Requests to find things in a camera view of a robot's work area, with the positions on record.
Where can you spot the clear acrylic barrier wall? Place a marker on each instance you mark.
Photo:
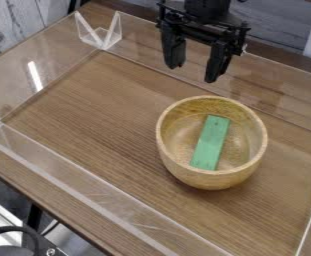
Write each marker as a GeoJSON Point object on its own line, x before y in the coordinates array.
{"type": "Point", "coordinates": [78, 110]}

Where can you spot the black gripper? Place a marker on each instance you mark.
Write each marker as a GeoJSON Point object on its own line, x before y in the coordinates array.
{"type": "Point", "coordinates": [205, 21]}

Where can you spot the green rectangular block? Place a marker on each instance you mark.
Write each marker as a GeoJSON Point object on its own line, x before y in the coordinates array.
{"type": "Point", "coordinates": [209, 143]}

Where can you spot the black table leg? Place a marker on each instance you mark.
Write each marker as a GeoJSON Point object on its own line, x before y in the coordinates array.
{"type": "Point", "coordinates": [34, 215]}

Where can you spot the wooden brown bowl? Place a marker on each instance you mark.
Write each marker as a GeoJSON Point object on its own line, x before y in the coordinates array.
{"type": "Point", "coordinates": [177, 129]}

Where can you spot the clear acrylic corner bracket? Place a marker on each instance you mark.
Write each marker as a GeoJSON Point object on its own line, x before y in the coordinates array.
{"type": "Point", "coordinates": [100, 38]}

